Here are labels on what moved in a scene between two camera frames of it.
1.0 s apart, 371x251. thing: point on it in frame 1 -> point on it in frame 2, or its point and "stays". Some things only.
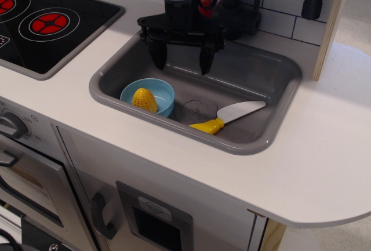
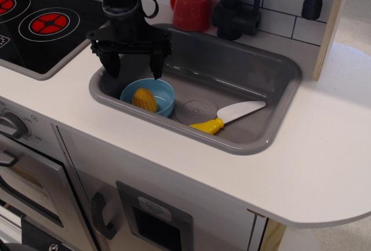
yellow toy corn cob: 144,98 stays
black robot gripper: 182,23 -> 126,30
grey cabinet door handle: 97,204 stays
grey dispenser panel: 155,225 stays
